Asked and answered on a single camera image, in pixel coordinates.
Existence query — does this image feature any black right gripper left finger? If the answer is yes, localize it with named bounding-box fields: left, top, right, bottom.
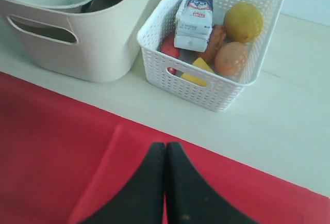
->
left=77, top=142, right=166, bottom=223

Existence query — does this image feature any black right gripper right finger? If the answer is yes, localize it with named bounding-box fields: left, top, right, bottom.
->
left=164, top=142, right=255, bottom=224

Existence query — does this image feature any red table cloth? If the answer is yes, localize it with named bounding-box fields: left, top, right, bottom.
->
left=1, top=73, right=329, bottom=223

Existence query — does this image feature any yellow cheese wedge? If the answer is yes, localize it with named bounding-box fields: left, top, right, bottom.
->
left=180, top=57, right=215, bottom=87

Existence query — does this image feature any brown egg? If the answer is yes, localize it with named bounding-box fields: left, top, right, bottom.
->
left=214, top=42, right=248, bottom=76

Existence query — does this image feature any red sausage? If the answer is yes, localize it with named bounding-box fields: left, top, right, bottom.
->
left=160, top=32, right=180, bottom=59

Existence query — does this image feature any fried chicken nugget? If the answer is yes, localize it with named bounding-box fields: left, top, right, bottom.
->
left=196, top=25, right=226, bottom=63

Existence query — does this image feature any white blue milk carton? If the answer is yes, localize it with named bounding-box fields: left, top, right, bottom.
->
left=174, top=0, right=213, bottom=52

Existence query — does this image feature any yellow lemon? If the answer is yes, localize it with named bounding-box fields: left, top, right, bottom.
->
left=223, top=2, right=263, bottom=43

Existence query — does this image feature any white perforated plastic basket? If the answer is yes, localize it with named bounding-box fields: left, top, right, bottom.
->
left=137, top=0, right=284, bottom=111

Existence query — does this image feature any cream plastic bin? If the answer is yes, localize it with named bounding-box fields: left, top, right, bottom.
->
left=1, top=0, right=160, bottom=82

